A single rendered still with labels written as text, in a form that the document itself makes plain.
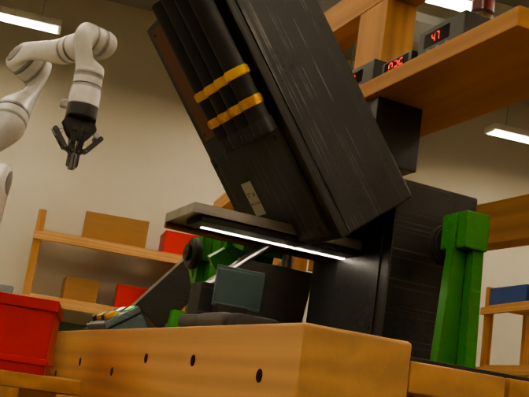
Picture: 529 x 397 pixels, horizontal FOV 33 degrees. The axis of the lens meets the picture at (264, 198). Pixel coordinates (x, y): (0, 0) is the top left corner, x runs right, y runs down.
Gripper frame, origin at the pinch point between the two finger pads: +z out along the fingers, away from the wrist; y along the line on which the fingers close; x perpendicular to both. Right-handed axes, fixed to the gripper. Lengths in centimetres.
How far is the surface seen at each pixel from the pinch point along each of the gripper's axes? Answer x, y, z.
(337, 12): 3, 66, -60
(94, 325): -30.9, 5.0, 38.2
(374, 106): -45, 55, -18
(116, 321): -38, 7, 37
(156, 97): 652, 192, -220
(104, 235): 602, 153, -61
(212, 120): -63, 12, -1
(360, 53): -15, 66, -43
